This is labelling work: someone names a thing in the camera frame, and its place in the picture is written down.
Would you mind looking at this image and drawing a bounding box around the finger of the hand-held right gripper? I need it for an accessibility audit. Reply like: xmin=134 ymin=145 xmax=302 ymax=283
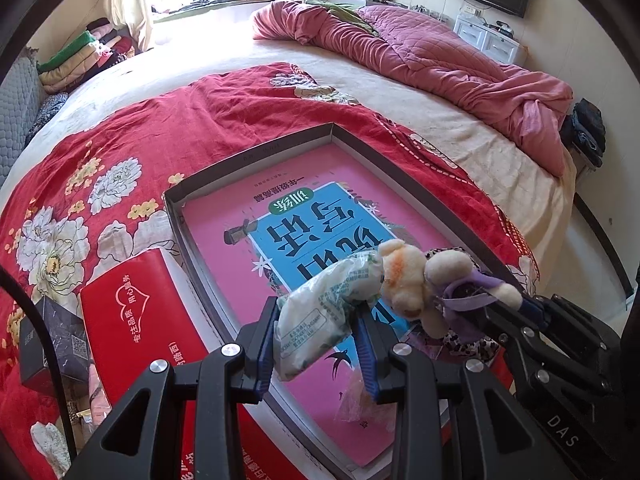
xmin=465 ymin=290 xmax=576 ymax=401
xmin=522 ymin=294 xmax=621 ymax=346

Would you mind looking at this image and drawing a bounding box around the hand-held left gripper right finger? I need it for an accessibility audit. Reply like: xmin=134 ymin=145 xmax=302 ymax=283
xmin=352 ymin=305 xmax=571 ymax=480

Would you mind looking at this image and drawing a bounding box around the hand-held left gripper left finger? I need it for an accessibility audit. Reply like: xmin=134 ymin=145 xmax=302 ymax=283
xmin=65 ymin=297 xmax=281 ymax=480

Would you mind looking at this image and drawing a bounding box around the clear plastic bag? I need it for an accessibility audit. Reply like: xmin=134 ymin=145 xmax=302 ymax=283
xmin=335 ymin=370 xmax=386 ymax=428

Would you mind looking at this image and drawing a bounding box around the leopard print cloth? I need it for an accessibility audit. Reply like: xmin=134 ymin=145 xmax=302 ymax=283
xmin=407 ymin=325 xmax=501 ymax=361

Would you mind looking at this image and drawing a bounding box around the white and green packet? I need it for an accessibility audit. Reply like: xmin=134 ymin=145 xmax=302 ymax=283
xmin=275 ymin=251 xmax=385 ymax=381

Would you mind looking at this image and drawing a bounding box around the teddy bear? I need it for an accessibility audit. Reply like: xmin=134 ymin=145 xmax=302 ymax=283
xmin=85 ymin=365 xmax=113 ymax=421
xmin=376 ymin=238 xmax=523 ymax=339

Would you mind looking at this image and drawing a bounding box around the pink book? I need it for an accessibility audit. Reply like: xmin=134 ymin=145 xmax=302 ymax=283
xmin=180 ymin=142 xmax=491 ymax=468

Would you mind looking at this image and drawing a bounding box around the pile of dark clothes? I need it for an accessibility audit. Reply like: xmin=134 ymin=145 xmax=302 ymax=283
xmin=560 ymin=99 xmax=607 ymax=168

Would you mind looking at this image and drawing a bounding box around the dark glossy box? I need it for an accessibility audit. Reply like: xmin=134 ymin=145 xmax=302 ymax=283
xmin=19 ymin=294 xmax=91 ymax=397

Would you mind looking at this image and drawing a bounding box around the red floral blanket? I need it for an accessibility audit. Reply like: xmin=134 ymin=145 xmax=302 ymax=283
xmin=0 ymin=62 xmax=541 ymax=480

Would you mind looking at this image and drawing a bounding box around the white cabinet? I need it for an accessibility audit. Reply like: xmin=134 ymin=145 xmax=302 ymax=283
xmin=452 ymin=12 xmax=521 ymax=66

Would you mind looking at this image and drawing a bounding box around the pink quilt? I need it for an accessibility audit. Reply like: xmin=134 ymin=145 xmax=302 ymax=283
xmin=251 ymin=0 xmax=575 ymax=177

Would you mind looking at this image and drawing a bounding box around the bed with cream sheet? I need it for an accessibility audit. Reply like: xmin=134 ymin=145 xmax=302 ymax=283
xmin=0 ymin=2 xmax=583 ymax=281

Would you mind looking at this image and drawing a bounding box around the dark patterned pillow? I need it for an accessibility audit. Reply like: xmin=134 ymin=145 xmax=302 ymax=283
xmin=25 ymin=91 xmax=70 ymax=146

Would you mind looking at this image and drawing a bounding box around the stack of folded clothes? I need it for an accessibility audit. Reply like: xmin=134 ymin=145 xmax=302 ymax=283
xmin=37 ymin=17 xmax=138 ymax=95

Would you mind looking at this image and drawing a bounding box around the grey quilted headboard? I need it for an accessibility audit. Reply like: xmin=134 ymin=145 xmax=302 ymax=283
xmin=0 ymin=52 xmax=46 ymax=181

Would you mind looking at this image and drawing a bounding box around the green cloth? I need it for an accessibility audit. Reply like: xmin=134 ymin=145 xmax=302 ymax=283
xmin=305 ymin=0 xmax=381 ymax=36

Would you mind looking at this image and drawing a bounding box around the cream curtain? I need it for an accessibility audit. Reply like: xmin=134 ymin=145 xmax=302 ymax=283
xmin=102 ymin=0 xmax=156 ymax=53

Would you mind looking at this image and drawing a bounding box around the black cable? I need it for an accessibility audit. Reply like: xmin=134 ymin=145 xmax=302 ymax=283
xmin=0 ymin=265 xmax=78 ymax=466

